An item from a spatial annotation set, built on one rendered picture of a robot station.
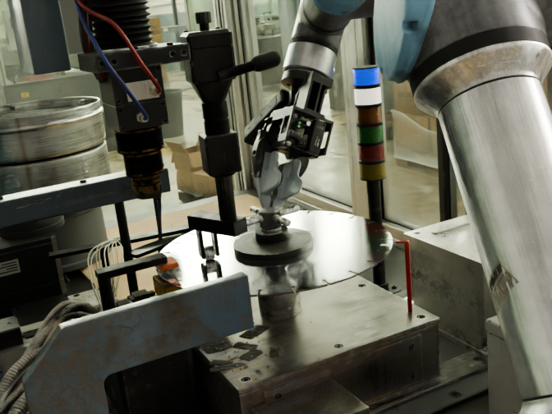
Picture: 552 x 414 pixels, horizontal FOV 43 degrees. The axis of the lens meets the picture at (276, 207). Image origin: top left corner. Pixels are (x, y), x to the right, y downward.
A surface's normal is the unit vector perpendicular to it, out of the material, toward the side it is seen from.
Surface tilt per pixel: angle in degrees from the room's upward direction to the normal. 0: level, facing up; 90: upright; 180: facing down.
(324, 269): 0
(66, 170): 90
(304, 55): 61
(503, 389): 90
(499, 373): 90
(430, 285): 90
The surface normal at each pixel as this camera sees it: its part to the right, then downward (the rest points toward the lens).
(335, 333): -0.10, -0.95
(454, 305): -0.88, 0.22
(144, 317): 0.47, 0.21
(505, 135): -0.28, -0.25
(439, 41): -0.67, -0.11
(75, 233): 0.65, 0.14
